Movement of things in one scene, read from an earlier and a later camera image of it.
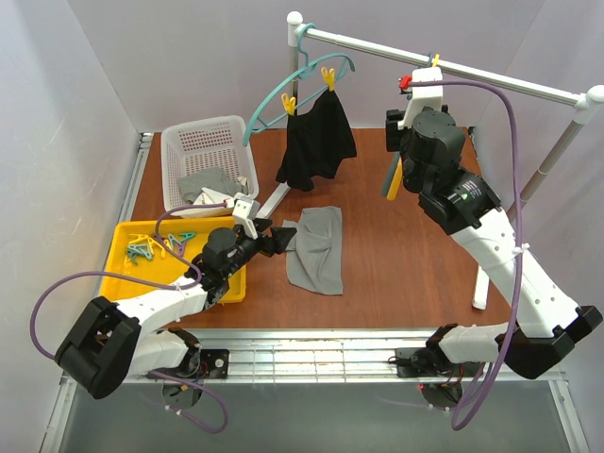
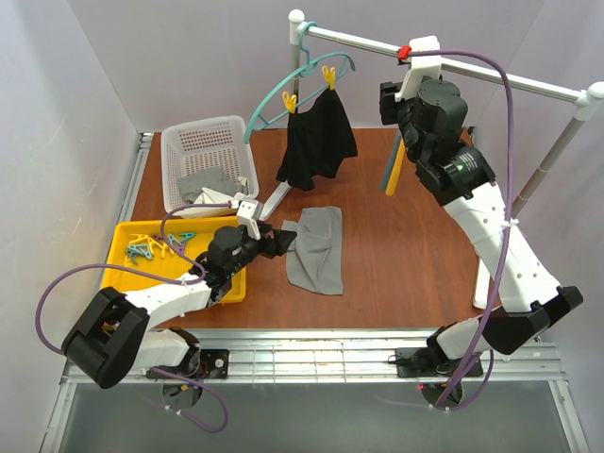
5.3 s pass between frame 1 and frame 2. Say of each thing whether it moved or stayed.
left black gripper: stayed
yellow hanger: stayed
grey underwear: stayed
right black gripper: moved
